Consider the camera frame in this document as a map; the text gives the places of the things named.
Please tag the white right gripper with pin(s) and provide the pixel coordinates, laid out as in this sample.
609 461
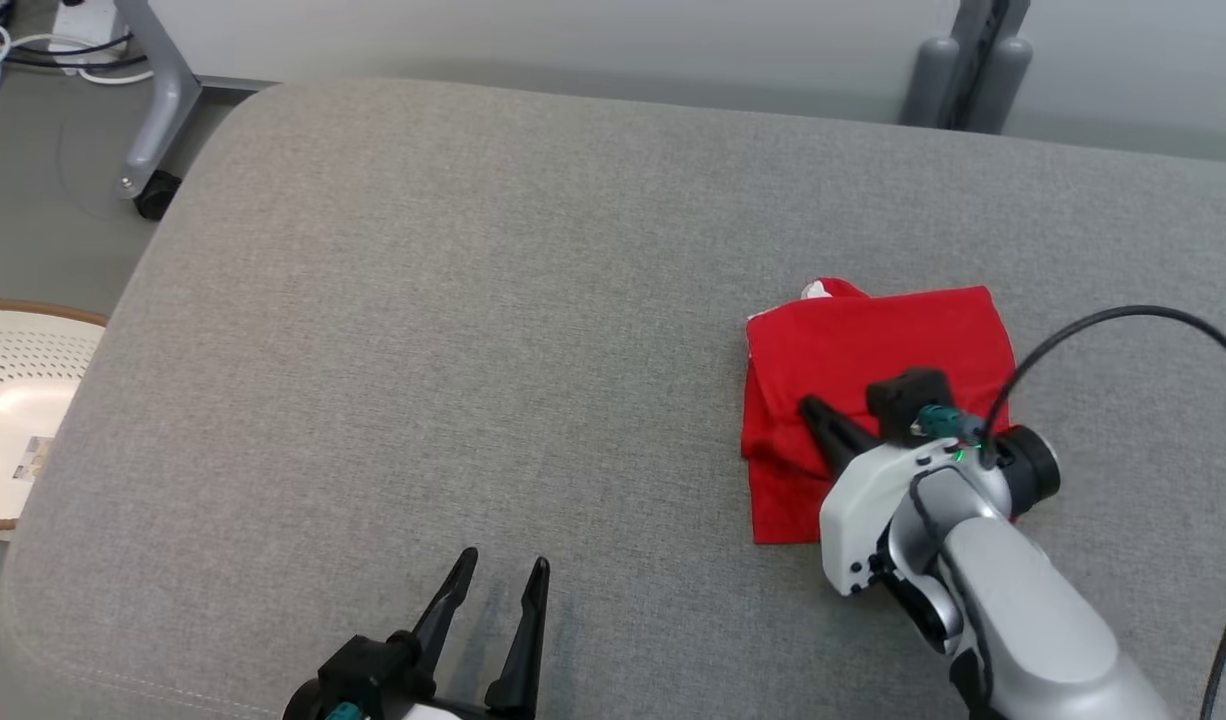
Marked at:
858 510

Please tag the teal right camera connector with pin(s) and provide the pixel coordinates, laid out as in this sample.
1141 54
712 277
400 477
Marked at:
938 422

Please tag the small printed label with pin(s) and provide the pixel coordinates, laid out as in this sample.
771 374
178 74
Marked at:
33 458

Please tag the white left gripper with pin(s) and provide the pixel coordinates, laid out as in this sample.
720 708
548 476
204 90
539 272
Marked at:
453 712

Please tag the red shorts with white trim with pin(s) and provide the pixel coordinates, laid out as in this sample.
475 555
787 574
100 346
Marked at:
873 330

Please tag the grey metal desk leg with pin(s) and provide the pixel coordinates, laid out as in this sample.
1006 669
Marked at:
168 90

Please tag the grey partition post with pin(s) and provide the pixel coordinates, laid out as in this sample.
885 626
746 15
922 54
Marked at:
928 80

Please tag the black caster wheel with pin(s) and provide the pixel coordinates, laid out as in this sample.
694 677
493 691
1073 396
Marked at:
158 198

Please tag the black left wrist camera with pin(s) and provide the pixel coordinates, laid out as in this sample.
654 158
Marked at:
363 665

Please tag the white perforated laundry basket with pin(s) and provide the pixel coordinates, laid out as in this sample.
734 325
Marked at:
23 400

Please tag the white power strip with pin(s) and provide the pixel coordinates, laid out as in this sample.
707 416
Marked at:
83 20

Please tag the teal camera connector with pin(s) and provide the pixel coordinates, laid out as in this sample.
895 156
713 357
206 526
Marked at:
343 712
938 422

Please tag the teal left camera connector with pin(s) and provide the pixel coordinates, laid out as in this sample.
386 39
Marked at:
343 712

